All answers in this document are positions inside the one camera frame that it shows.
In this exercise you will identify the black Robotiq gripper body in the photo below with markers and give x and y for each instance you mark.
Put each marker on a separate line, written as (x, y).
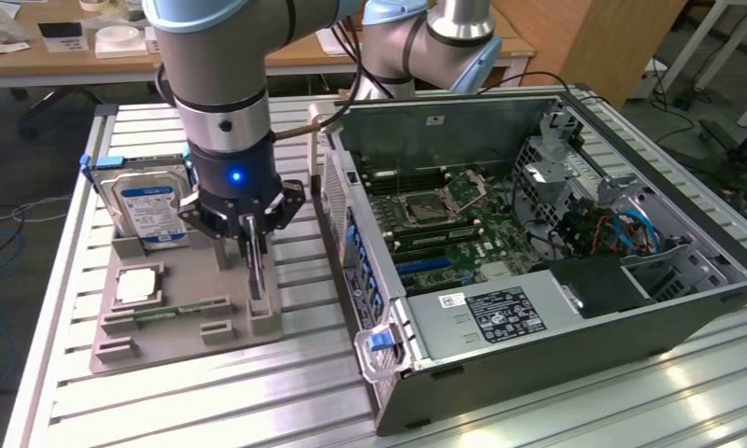
(236, 186)

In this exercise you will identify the graphics card with metal bracket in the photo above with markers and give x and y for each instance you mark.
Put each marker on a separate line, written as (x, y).
(257, 280)

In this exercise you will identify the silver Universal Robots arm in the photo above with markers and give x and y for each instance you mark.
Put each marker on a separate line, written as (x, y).
(217, 70)

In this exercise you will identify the hard disk in blue carrier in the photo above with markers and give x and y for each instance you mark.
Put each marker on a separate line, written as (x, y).
(142, 205)

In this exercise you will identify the blue retention clip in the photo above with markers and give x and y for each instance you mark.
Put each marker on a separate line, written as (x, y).
(361, 254)
(367, 272)
(351, 228)
(373, 290)

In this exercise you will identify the silver CPU chip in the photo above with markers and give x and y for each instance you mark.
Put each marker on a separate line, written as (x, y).
(137, 285)

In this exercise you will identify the green RAM stick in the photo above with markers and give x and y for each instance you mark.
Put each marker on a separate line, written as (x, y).
(161, 312)

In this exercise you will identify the CPU socket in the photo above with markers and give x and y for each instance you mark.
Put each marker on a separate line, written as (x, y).
(425, 210)

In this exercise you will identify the labelled RAM stick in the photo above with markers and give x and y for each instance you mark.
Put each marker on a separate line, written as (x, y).
(435, 235)

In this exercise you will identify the blue expansion slot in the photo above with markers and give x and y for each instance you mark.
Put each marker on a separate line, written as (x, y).
(420, 267)

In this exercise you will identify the grey printed parts rack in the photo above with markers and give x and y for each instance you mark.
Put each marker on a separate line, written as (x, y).
(180, 340)

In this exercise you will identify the metal CPU socket cover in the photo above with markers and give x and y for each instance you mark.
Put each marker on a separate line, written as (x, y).
(469, 186)

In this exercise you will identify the small white labelled box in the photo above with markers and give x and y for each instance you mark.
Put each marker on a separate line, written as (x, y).
(152, 46)

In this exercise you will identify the white paper stack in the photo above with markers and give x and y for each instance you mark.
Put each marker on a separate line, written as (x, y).
(327, 46)

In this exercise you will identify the green motherboard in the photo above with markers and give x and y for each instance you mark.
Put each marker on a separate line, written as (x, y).
(491, 247)

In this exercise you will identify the black chair base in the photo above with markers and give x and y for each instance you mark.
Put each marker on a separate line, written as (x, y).
(42, 105)

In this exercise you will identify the flat white box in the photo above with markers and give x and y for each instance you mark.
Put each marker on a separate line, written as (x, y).
(121, 52)

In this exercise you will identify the grey power supply unit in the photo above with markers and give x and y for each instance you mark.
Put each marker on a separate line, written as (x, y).
(435, 326)

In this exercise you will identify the grey latch with blue tab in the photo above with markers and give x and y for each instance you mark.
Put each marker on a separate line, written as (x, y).
(364, 364)

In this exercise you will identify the wooden desk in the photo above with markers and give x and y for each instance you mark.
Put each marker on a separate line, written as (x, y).
(37, 65)

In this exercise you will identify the perforated metal disk bay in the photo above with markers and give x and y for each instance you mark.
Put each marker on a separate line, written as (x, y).
(547, 172)

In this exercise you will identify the black and white sign box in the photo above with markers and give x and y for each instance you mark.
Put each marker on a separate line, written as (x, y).
(61, 44)

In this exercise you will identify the beige tape roll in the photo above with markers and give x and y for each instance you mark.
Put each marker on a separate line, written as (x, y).
(86, 5)

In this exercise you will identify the white paper card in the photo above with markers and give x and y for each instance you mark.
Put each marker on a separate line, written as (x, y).
(5, 48)

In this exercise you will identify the clear plastic bag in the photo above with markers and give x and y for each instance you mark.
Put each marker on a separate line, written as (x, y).
(0, 28)

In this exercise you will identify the black plastic shroud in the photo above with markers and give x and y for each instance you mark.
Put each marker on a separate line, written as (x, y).
(598, 289)

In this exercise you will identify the open black PC case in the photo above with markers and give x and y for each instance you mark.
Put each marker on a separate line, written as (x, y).
(535, 387)

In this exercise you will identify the wooden cabinet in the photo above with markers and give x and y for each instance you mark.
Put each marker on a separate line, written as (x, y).
(598, 46)

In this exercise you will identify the black equipment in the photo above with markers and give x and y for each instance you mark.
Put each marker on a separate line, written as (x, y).
(740, 154)

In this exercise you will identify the white table frame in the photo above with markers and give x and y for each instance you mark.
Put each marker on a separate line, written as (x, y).
(727, 46)

